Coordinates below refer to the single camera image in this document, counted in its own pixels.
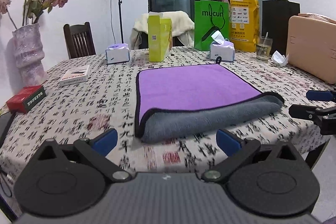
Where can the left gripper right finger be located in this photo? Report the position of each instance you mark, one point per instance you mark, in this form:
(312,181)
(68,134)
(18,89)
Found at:
(269,180)

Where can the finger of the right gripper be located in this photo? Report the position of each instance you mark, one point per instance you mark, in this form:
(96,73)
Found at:
(317,95)
(304,112)

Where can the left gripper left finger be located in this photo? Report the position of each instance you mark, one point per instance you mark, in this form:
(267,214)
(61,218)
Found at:
(65,179)

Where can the purple grey microfibre towel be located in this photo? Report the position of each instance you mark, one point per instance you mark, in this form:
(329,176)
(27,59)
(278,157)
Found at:
(174,102)

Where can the crumpled white paper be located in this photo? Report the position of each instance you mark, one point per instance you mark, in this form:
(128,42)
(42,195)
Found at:
(279,59)

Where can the beige case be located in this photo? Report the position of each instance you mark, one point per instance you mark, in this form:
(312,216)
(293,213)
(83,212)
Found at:
(311,45)

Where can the glass with spoon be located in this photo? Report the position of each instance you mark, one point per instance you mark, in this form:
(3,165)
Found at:
(263,47)

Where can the black phone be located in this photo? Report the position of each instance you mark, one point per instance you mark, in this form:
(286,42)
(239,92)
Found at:
(5,124)

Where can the red small box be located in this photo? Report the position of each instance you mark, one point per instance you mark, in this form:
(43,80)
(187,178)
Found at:
(26,99)

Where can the black paper bag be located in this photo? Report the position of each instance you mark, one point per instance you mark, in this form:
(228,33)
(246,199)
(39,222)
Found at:
(274,22)

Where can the yellow paper bag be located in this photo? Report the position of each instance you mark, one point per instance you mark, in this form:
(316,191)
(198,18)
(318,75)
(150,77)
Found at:
(245,24)

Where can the white small box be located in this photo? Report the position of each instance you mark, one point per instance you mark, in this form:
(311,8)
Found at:
(75,75)

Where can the right tissue pack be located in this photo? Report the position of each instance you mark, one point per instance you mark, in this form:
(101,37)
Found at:
(221,47)

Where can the tissue pack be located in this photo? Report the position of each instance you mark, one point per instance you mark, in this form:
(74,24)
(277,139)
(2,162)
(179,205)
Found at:
(221,47)
(117,53)

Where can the pink textured vase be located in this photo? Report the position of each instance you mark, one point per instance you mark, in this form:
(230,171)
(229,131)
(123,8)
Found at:
(28,55)

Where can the left tissue pack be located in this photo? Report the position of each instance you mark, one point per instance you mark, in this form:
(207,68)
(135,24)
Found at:
(117,53)

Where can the dark wooden chair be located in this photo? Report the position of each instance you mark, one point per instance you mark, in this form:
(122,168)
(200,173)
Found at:
(79,40)

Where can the green mucun paper bag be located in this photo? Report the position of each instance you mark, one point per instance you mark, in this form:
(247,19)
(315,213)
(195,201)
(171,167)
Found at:
(210,16)

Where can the chair with cream blanket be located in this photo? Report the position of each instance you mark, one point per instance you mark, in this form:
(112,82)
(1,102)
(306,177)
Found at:
(182,29)

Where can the lime green carton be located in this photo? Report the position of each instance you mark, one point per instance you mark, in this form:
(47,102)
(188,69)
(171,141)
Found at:
(160,39)

